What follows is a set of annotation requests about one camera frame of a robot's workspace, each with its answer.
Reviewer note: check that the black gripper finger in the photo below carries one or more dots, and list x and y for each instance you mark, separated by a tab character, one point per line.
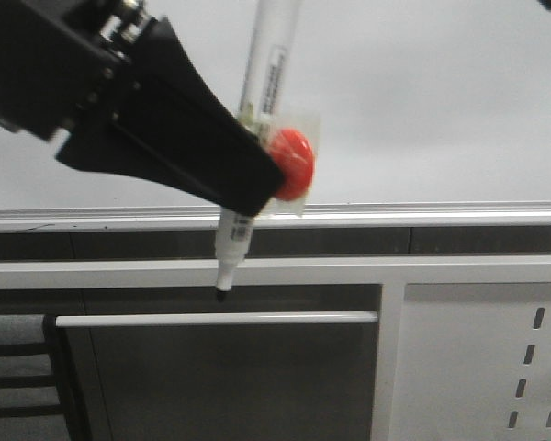
157	120

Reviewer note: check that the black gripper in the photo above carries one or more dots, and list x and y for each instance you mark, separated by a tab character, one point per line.
59	61

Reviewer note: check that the white whiteboard marker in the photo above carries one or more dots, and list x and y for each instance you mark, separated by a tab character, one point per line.
273	33

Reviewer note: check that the red round magnet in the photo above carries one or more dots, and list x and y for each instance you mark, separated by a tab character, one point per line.
294	156

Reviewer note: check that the white whiteboard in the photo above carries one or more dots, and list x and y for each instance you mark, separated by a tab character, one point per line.
426	108

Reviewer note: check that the dark grey panel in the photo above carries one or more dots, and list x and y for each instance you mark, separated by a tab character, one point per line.
235	376

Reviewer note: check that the black striped chair back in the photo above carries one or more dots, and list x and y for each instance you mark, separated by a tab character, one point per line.
30	405

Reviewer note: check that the white perforated pegboard panel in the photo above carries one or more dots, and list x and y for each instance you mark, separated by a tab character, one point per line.
474	363

